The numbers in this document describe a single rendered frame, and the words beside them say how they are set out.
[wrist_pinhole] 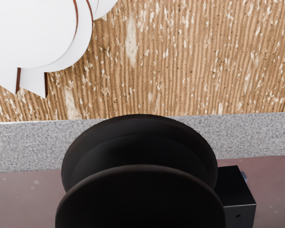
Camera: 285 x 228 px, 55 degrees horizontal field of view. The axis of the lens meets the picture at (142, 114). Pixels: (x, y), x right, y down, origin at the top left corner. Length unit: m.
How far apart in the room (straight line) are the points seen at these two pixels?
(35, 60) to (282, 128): 0.31
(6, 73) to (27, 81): 0.02
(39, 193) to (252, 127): 1.60
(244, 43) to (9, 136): 0.29
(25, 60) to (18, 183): 1.62
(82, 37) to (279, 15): 0.19
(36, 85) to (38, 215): 1.79
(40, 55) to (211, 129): 0.23
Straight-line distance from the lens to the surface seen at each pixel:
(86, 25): 0.22
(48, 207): 1.93
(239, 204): 0.42
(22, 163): 0.40
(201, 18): 0.28
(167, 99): 0.30
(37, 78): 0.24
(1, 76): 0.24
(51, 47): 0.22
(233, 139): 0.38
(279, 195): 2.04
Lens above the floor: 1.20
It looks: 59 degrees down
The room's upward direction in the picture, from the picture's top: 175 degrees clockwise
